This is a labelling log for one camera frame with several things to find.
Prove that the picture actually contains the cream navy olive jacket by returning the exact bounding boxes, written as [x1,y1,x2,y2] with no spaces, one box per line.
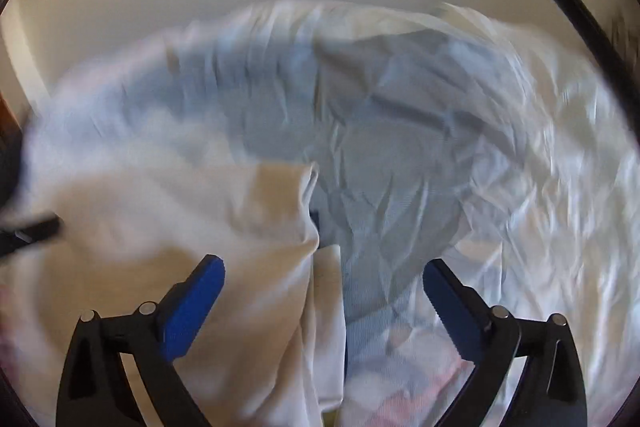
[0,162,351,427]

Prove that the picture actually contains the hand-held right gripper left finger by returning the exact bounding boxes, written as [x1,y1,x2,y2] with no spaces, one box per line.
[56,254,227,427]

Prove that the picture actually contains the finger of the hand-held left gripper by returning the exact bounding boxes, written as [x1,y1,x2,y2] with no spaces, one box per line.
[0,213,63,260]

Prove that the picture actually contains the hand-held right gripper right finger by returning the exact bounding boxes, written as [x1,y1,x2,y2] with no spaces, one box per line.
[422,258,588,427]

